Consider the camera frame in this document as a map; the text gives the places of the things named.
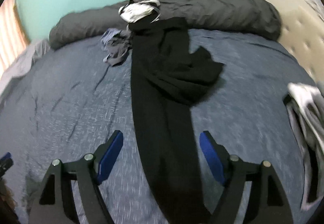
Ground black pants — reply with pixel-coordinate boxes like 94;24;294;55
129;17;223;223

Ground grey white clothes pile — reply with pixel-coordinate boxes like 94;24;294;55
283;83;323;211

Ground blue grey bed sheet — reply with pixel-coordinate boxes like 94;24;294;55
1;30;315;223

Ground light grey blanket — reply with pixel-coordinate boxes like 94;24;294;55
1;39;50;103

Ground orange striped curtain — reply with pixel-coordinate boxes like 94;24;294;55
0;0;30;75

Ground small blue grey garment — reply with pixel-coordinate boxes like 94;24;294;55
101;28;132;67

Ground dark grey rolled duvet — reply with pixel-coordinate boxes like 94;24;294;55
49;0;282;49

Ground white and black garment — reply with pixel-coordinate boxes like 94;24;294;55
118;0;161;23

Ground cream tufted headboard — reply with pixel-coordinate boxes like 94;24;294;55
266;0;323;82

